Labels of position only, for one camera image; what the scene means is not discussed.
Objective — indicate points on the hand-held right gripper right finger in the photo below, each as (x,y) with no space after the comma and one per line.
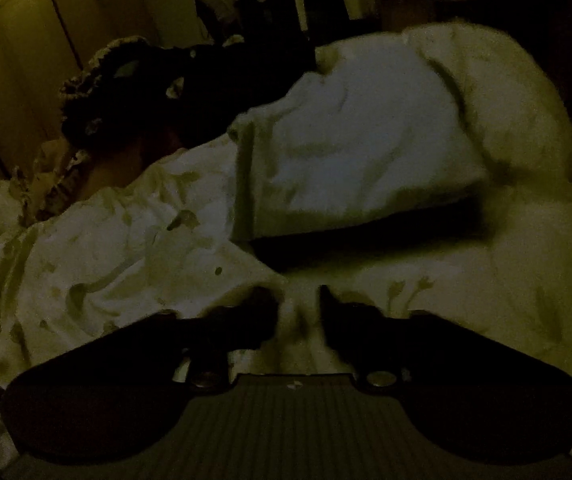
(333,310)

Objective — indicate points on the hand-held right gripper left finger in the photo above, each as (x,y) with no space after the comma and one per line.
(261,305)

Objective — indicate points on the pile of black clothes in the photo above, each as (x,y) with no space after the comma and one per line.
(236,85)

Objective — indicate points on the brown cloth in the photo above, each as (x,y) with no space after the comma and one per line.
(125,160)

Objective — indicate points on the white leaf print blanket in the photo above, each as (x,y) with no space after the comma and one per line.
(526,240)

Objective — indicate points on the tan ruffled cloth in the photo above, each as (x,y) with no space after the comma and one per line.
(50,180)

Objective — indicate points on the patterned ruffled cloth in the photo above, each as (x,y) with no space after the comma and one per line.
(90,85)

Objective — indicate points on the padded headboard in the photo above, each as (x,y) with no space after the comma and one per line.
(20,50)

